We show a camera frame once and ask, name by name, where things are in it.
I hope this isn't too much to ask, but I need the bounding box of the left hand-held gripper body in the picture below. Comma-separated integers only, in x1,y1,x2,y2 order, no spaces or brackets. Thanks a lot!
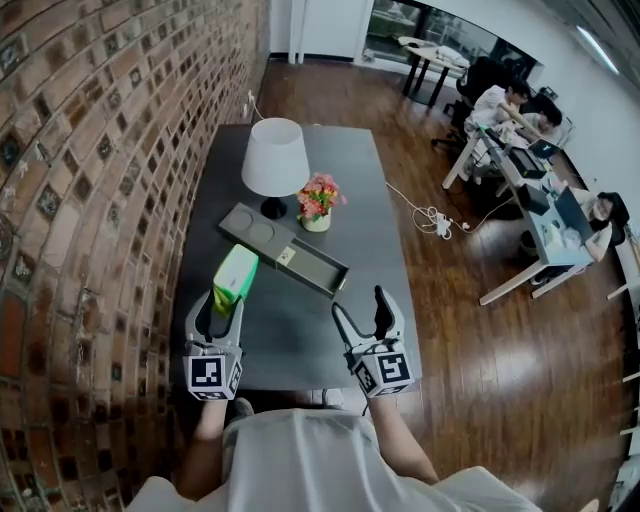
181,332,246,402

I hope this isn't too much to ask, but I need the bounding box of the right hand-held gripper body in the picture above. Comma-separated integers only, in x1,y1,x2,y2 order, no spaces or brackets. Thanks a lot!
342,335,419,400

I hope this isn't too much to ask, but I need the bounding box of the green and white box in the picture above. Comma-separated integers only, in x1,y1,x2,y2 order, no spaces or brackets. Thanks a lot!
211,243,260,314

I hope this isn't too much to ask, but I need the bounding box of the person's left forearm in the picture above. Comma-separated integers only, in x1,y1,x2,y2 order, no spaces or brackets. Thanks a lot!
177,399,234,501

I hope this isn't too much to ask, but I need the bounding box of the person's right forearm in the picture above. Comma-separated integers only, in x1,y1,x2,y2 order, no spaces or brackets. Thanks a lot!
367,394,441,486

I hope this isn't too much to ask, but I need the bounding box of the gray box sleeve with circles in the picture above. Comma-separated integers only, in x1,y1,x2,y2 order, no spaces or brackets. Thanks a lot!
216,202,297,270

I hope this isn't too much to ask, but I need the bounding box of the cream flower vase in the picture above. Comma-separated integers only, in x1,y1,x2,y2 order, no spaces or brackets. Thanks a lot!
300,207,333,233

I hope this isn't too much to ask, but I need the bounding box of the person's white t-shirt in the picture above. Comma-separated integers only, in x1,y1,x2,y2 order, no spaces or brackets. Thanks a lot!
124,407,546,512

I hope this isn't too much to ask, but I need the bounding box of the pink flower bouquet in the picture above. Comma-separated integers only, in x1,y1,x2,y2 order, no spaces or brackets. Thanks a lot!
295,172,348,224

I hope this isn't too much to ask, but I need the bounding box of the white shade table lamp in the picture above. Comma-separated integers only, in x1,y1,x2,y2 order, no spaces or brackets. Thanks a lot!
240,117,311,220

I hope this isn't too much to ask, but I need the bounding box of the long white desk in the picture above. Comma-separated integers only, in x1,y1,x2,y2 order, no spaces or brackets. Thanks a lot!
442,127,601,307

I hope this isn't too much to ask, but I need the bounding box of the small black box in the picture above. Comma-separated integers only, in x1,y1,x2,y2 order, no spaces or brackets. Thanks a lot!
517,183,551,214

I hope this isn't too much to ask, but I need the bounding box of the long black case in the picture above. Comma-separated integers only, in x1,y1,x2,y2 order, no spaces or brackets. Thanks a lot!
507,147,549,180

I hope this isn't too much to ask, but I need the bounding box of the dark open laptop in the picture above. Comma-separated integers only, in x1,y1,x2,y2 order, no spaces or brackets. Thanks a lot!
554,185,596,246

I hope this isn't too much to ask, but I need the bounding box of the open laptop with glowing logo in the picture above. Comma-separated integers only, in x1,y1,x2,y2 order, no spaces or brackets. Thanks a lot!
527,138,561,159

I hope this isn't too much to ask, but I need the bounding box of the small white desk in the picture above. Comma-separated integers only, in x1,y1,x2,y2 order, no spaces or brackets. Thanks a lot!
606,244,640,301

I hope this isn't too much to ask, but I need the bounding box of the black office chair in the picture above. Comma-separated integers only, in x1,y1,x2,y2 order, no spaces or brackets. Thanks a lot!
430,55,511,149
612,194,632,246

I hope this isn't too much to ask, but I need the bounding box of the black leg table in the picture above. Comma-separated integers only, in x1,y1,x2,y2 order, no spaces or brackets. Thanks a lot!
397,35,471,106

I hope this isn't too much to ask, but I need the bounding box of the white floor cable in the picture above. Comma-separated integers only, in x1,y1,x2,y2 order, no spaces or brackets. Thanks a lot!
384,182,516,237

